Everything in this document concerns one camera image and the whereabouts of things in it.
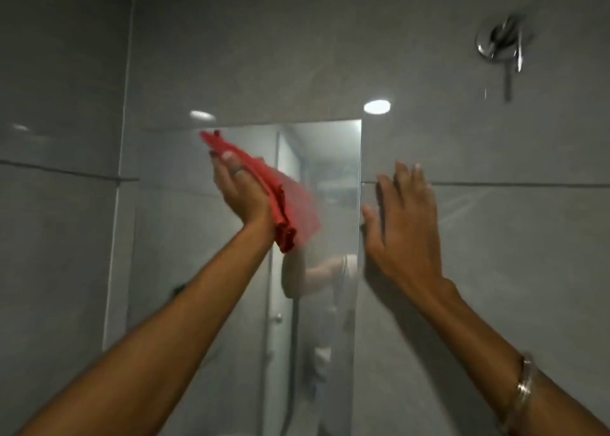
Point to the wall mirror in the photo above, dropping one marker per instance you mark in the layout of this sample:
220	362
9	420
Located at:
200	269

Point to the person's right middle finger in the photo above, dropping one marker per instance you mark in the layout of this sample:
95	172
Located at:
404	188

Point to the person's right forearm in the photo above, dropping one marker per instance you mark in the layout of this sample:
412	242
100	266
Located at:
505	369

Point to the person's left fingers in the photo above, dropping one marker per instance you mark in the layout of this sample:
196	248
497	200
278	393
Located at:
228	164

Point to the person's right hand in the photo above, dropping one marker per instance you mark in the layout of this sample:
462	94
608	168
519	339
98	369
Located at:
407	240

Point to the person's left forearm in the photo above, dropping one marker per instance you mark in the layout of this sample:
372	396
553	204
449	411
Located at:
162	335

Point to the person's right thumb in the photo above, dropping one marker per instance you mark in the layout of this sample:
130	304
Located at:
370	230

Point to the red cleaning cloth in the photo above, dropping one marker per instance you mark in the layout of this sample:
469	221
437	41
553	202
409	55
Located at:
290	202

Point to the person's left hand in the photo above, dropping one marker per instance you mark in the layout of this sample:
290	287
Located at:
245	197

